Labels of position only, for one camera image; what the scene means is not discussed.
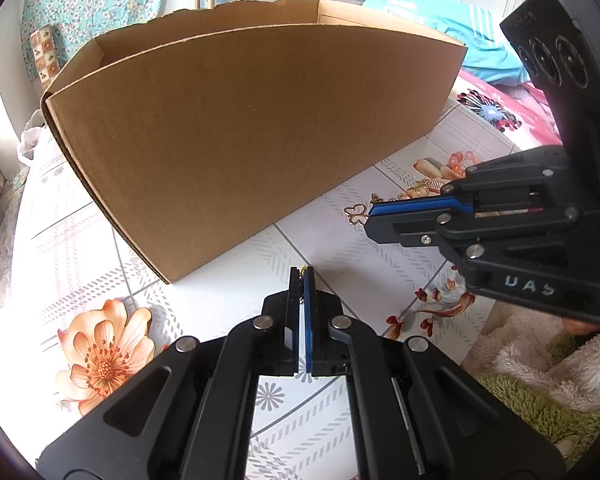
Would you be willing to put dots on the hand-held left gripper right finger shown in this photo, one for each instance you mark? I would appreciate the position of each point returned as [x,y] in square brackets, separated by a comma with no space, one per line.
[309,330]

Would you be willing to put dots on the pink floral blanket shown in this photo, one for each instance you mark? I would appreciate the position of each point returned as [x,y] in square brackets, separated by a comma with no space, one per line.
[525,105]

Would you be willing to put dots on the brown cardboard box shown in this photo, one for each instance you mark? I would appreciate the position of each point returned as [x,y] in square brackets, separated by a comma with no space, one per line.
[230,135]

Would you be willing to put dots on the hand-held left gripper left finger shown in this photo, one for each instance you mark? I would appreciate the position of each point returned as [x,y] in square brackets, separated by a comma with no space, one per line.
[294,330]

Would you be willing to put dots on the green plush toy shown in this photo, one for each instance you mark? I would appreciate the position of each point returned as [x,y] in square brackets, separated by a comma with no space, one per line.
[530,410]

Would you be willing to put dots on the person's right hand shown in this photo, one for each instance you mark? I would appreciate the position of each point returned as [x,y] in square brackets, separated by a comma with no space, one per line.
[582,327]

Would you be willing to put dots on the patterned paper box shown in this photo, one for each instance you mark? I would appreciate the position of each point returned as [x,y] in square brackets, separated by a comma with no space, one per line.
[44,55]

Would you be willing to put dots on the light blue garment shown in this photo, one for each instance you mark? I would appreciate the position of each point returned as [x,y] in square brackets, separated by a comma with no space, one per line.
[480,45]

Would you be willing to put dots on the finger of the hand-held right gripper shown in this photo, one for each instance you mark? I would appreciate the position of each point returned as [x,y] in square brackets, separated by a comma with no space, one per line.
[410,230]
[415,206]

